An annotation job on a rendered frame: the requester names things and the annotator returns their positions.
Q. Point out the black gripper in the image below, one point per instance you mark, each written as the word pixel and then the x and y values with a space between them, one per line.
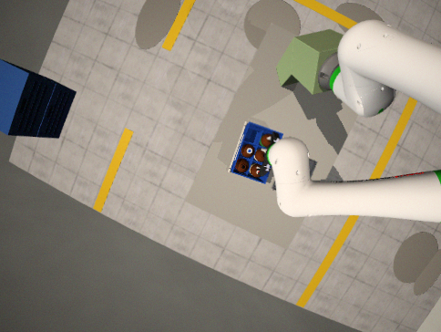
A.
pixel 265 166

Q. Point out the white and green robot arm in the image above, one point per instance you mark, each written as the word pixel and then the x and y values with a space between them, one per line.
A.
pixel 400 62

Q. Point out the blue divided crate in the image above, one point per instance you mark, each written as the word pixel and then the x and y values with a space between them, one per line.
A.
pixel 254 133

